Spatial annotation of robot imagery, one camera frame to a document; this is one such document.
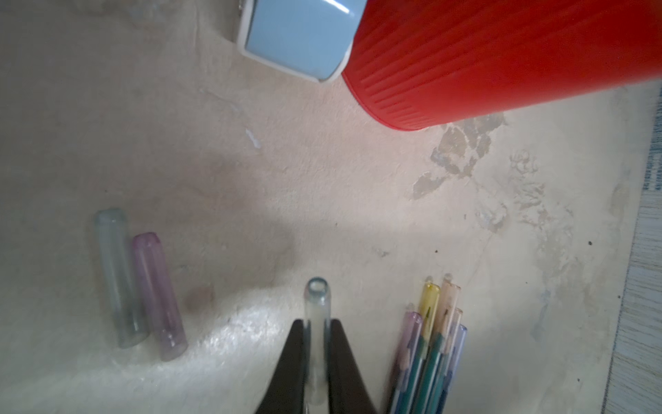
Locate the blue pencil violet cap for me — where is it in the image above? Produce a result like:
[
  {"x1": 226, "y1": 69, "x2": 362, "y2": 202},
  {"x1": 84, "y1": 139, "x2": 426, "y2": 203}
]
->
[{"x1": 385, "y1": 310, "x2": 422, "y2": 413}]

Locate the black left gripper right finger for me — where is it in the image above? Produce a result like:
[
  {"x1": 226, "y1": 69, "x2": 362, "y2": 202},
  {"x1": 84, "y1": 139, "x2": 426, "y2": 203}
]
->
[{"x1": 328, "y1": 319, "x2": 377, "y2": 414}]

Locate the clear greenish pencil cap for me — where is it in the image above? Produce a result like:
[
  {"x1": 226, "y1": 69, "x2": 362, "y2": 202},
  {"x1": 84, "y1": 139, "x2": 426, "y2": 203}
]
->
[{"x1": 303, "y1": 277, "x2": 331, "y2": 413}]

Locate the green pencil yellow cap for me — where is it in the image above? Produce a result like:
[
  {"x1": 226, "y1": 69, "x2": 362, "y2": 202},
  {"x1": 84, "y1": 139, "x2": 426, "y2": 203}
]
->
[{"x1": 397, "y1": 277, "x2": 441, "y2": 413}]

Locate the green pencil orange cap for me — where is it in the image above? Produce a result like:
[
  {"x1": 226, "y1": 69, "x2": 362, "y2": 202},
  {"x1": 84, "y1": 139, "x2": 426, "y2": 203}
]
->
[
  {"x1": 411, "y1": 274, "x2": 461, "y2": 413},
  {"x1": 426, "y1": 308, "x2": 463, "y2": 414}
]

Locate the red pencil holder cup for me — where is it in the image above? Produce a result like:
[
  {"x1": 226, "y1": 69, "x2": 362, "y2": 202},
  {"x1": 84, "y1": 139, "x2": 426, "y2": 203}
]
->
[{"x1": 342, "y1": 0, "x2": 661, "y2": 131}]

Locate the light blue eraser box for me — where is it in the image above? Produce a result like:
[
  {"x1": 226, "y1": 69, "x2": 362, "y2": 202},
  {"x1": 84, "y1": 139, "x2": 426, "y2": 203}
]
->
[{"x1": 236, "y1": 0, "x2": 367, "y2": 84}]

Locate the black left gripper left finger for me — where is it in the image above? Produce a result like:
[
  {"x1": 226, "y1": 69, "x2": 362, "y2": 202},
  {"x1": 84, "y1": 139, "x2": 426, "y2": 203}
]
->
[{"x1": 255, "y1": 319, "x2": 307, "y2": 414}]

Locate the pale teal pencil cap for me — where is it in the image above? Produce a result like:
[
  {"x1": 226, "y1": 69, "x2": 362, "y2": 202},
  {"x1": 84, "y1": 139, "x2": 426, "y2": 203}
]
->
[{"x1": 94, "y1": 208, "x2": 150, "y2": 348}]

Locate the pink purple pencil cap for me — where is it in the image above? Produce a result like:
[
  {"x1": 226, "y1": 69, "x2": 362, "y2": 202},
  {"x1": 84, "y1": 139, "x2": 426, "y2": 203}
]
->
[{"x1": 132, "y1": 232, "x2": 188, "y2": 362}]

